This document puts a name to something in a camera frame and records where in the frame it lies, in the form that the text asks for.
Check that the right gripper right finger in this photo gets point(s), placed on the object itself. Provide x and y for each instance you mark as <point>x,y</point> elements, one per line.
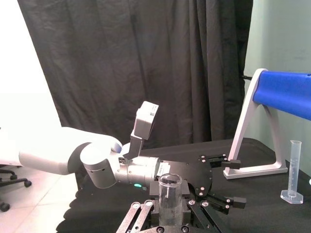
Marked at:
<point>204,221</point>

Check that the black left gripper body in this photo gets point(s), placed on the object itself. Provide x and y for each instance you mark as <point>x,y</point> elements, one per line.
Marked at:
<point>196,174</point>

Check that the black office chair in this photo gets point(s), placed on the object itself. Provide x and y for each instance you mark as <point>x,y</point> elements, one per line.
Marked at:
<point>23,181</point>

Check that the black curtain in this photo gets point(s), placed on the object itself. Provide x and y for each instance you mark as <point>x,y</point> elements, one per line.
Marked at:
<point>121,60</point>

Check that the black table cloth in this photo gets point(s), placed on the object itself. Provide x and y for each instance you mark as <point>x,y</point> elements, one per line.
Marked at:
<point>257,208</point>

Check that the clear glass test tube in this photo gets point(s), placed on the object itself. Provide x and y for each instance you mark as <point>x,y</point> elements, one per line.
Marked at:
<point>170,211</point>

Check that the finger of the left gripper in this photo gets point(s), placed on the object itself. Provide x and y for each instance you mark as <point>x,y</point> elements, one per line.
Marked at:
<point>239,202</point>
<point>234,165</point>

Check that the clear plastic graduated cylinder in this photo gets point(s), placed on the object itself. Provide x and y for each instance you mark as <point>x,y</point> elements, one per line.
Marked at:
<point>294,170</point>

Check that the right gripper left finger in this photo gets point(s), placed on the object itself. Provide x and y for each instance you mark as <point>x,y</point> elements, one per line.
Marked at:
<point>136,218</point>

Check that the white stand with blue bar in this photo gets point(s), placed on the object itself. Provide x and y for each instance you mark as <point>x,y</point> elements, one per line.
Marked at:
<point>281,92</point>

